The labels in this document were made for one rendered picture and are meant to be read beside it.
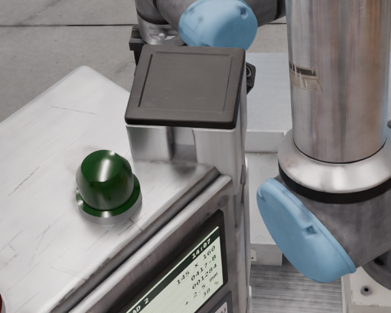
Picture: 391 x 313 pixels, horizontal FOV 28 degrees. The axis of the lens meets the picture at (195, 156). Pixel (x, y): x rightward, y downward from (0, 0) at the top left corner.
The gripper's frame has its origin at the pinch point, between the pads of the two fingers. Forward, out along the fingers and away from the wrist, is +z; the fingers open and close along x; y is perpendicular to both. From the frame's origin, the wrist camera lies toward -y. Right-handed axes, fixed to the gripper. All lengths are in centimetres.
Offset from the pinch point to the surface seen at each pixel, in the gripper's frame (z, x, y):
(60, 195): -61, 58, -5
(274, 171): 2.9, 3.8, -11.9
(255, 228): 2.9, 14.2, -9.7
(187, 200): -61, 58, -10
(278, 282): 3.3, 22.5, -13.2
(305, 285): 3.3, 22.7, -16.7
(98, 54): 86, -113, 50
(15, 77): 87, -101, 76
